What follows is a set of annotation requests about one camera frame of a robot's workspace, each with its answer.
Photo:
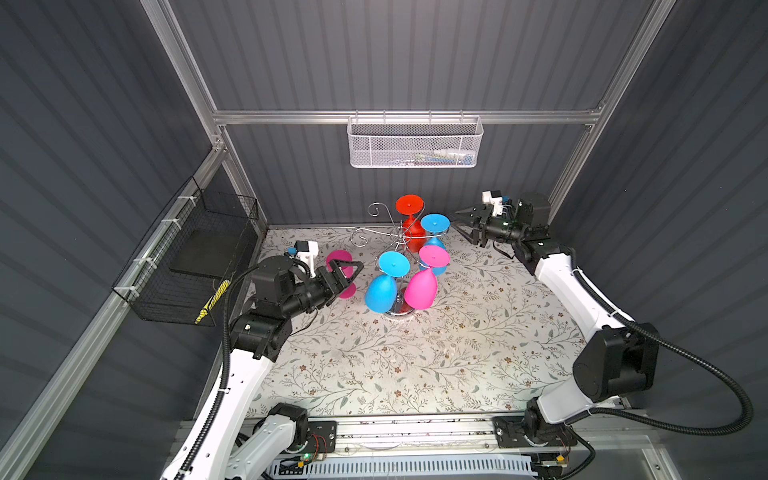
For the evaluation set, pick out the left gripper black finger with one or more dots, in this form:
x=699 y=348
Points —
x=338 y=287
x=346 y=270

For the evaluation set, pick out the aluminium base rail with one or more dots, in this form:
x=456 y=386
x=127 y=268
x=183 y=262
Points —
x=426 y=434

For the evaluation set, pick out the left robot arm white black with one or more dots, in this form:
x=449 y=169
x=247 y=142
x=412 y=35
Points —
x=250 y=347

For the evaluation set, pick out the blue wine glass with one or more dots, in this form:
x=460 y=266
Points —
x=435 y=226
x=383 y=290

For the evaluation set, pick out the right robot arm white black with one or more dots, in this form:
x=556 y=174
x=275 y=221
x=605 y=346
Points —
x=615 y=361

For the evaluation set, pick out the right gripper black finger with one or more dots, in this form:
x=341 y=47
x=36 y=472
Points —
x=471 y=234
x=478 y=214

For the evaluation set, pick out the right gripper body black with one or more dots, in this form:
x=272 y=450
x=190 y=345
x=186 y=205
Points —
x=481 y=224

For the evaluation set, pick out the chrome wine glass rack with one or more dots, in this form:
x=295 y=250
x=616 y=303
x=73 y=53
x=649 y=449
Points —
x=391 y=234

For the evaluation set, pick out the yellow black object in basket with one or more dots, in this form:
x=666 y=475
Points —
x=212 y=301

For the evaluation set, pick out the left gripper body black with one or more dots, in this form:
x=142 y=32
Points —
x=330 y=284

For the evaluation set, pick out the pink wine glass front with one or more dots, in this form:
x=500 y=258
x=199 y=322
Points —
x=422 y=289

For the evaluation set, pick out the black wire wall basket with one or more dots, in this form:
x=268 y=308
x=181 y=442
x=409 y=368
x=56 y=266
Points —
x=207 y=236

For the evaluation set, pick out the white mesh wall basket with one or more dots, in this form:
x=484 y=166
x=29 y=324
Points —
x=374 y=143

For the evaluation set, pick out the items in white basket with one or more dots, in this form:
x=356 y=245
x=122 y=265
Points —
x=439 y=158

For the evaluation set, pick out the red wine glass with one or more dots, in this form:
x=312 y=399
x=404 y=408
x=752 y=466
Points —
x=411 y=206

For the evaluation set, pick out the blue wine glass back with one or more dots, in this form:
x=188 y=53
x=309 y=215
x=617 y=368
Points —
x=435 y=226

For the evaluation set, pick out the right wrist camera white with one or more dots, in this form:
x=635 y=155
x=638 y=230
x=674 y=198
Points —
x=496 y=200

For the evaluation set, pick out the blue wine glass front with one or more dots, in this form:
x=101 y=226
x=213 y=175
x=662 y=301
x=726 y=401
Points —
x=383 y=290

